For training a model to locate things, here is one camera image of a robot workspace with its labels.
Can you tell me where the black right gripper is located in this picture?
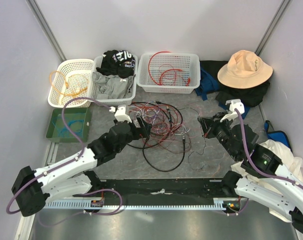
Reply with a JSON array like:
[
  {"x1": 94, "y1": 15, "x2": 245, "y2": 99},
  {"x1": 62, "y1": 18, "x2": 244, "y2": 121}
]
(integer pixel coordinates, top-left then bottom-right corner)
[{"x1": 197, "y1": 110, "x2": 240, "y2": 160}]

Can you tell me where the thin red wire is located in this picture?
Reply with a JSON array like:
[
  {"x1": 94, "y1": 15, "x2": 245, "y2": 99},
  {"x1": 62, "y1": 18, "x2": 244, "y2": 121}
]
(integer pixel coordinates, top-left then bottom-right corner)
[{"x1": 131, "y1": 63, "x2": 190, "y2": 151}]

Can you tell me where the thick red ethernet cable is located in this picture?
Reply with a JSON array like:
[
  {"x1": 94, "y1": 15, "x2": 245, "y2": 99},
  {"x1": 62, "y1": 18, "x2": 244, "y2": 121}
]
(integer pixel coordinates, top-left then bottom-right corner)
[{"x1": 147, "y1": 50, "x2": 174, "y2": 85}]

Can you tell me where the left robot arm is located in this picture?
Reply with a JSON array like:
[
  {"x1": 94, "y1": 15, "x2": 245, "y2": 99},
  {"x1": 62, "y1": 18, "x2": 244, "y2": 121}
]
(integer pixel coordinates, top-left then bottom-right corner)
[{"x1": 11, "y1": 117, "x2": 152, "y2": 217}]

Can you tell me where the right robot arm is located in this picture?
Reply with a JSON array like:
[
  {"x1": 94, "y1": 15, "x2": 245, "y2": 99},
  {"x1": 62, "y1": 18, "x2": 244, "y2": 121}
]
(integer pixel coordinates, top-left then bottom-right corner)
[{"x1": 197, "y1": 112, "x2": 303, "y2": 234}]

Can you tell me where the blue garment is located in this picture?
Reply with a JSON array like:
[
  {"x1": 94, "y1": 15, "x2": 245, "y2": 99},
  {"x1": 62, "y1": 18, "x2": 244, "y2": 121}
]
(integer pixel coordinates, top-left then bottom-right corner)
[{"x1": 195, "y1": 67, "x2": 251, "y2": 119}]

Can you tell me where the black garment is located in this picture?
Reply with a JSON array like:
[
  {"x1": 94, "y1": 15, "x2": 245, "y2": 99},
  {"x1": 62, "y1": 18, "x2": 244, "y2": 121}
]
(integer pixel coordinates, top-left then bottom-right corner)
[{"x1": 200, "y1": 60, "x2": 270, "y2": 108}]

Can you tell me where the grey garment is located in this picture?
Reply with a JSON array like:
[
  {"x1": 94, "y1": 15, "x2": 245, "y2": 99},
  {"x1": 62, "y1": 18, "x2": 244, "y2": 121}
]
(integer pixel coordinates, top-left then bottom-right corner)
[{"x1": 91, "y1": 72, "x2": 134, "y2": 100}]

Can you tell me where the right white basket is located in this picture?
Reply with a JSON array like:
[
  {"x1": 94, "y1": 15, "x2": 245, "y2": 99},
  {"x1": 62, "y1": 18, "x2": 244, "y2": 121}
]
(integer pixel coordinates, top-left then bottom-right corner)
[{"x1": 136, "y1": 51, "x2": 201, "y2": 94}]

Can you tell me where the green tray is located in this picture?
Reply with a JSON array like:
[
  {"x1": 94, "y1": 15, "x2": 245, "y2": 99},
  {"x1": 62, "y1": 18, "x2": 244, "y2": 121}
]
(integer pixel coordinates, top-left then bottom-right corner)
[{"x1": 45, "y1": 106, "x2": 92, "y2": 144}]

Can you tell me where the beige bucket hat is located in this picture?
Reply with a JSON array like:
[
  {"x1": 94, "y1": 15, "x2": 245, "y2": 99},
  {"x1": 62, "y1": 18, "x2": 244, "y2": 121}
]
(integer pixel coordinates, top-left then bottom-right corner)
[{"x1": 217, "y1": 50, "x2": 273, "y2": 89}]

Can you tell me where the black printed shirt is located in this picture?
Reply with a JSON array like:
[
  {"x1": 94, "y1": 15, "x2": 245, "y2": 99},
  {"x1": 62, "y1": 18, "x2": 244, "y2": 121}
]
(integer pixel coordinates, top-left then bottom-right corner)
[{"x1": 96, "y1": 49, "x2": 136, "y2": 79}]

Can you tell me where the blue bag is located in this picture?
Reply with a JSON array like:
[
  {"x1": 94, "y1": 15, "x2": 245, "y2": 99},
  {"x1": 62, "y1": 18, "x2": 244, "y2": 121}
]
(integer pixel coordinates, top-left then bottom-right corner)
[{"x1": 264, "y1": 120, "x2": 292, "y2": 151}]

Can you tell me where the left white oval basket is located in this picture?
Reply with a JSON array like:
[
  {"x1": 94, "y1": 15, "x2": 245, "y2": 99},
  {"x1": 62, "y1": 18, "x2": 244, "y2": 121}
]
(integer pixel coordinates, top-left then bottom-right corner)
[{"x1": 47, "y1": 58, "x2": 94, "y2": 108}]

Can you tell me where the white cloth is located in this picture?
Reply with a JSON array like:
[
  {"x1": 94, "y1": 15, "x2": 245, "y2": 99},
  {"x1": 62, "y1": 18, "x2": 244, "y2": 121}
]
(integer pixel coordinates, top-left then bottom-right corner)
[{"x1": 231, "y1": 140, "x2": 303, "y2": 224}]

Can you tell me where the thick black cable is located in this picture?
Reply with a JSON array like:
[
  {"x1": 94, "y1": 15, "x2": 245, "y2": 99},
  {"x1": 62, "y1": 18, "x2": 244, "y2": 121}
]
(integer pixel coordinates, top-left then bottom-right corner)
[{"x1": 127, "y1": 100, "x2": 187, "y2": 173}]

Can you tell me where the thin white wire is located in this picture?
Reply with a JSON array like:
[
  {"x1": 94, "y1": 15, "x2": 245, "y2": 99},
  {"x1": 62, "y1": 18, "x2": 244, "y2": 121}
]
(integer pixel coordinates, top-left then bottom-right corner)
[{"x1": 131, "y1": 103, "x2": 191, "y2": 137}]

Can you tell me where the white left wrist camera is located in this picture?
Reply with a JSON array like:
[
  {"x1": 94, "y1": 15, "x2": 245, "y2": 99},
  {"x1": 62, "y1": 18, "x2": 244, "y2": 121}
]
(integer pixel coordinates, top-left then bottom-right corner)
[{"x1": 109, "y1": 104, "x2": 132, "y2": 123}]

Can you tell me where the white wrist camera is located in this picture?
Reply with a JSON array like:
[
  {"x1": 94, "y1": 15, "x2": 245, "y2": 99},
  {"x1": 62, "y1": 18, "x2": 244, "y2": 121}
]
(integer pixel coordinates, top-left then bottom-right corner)
[
  {"x1": 109, "y1": 104, "x2": 132, "y2": 123},
  {"x1": 219, "y1": 99, "x2": 245, "y2": 123}
]

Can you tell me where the thin pink wire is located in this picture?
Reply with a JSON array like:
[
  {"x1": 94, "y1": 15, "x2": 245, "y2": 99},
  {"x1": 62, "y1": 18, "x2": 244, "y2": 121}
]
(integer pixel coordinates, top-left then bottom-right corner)
[{"x1": 131, "y1": 102, "x2": 182, "y2": 141}]

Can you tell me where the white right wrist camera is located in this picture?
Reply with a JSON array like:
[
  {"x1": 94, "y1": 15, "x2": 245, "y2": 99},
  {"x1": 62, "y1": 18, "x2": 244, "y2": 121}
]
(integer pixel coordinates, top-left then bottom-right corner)
[{"x1": 219, "y1": 99, "x2": 245, "y2": 123}]

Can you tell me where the red cable in basket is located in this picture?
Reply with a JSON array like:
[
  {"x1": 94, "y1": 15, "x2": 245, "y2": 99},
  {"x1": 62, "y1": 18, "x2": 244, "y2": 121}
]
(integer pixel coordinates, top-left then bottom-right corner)
[{"x1": 159, "y1": 68, "x2": 192, "y2": 87}]

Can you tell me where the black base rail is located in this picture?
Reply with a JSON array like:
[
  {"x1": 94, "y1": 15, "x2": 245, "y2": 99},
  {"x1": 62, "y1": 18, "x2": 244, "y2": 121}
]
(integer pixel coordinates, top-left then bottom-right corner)
[{"x1": 90, "y1": 178, "x2": 240, "y2": 203}]

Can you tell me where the light blue wire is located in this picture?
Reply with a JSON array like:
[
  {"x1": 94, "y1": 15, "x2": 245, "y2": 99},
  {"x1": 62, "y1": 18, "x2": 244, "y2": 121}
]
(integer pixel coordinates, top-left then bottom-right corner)
[{"x1": 53, "y1": 116, "x2": 85, "y2": 138}]

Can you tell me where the blue-white cable duct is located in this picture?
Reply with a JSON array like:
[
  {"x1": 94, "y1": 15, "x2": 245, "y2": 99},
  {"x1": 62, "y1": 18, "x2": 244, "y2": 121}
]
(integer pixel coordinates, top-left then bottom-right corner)
[{"x1": 44, "y1": 198, "x2": 226, "y2": 211}]

